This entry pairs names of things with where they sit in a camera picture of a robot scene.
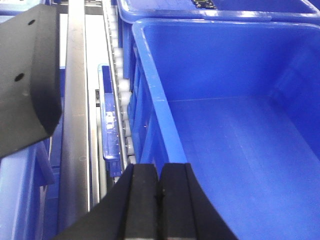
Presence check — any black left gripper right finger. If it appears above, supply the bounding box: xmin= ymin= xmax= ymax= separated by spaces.
xmin=158 ymin=163 xmax=237 ymax=240

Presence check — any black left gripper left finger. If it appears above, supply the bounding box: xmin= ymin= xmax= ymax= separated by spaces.
xmin=55 ymin=164 xmax=158 ymax=240

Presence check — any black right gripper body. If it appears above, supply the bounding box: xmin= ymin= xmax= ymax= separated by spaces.
xmin=0 ymin=4 xmax=62 ymax=157

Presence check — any large blue plastic bin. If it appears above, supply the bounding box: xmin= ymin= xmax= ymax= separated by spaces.
xmin=127 ymin=18 xmax=320 ymax=240

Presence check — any small blue bin below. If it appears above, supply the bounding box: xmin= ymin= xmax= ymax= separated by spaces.
xmin=98 ymin=64 xmax=122 ymax=178

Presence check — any blue bin far left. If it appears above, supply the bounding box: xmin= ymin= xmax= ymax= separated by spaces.
xmin=0 ymin=136 xmax=57 ymax=240

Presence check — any white roller track strip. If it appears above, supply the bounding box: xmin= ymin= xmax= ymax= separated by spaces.
xmin=102 ymin=0 xmax=135 ymax=169

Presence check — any blue bin behind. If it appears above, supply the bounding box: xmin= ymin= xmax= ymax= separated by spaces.
xmin=114 ymin=0 xmax=320 ymax=80

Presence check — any steel rack side rail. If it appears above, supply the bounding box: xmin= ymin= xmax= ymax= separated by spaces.
xmin=58 ymin=0 xmax=90 ymax=232

